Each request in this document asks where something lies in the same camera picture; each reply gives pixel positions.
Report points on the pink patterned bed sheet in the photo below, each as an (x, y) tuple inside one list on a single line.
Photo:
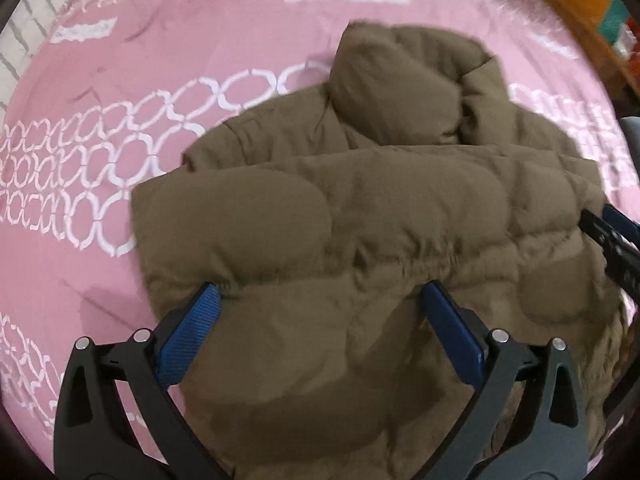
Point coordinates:
[(100, 95)]

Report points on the brown puffer jacket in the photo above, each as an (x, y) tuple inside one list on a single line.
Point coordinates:
[(321, 213)]

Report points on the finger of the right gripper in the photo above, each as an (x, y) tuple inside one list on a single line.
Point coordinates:
[(621, 257), (619, 222)]

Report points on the wooden bedside table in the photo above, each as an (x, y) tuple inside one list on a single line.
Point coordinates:
[(620, 85)]

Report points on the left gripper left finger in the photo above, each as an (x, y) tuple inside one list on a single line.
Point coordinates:
[(93, 438)]

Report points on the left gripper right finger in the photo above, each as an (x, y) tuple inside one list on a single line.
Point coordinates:
[(526, 418)]

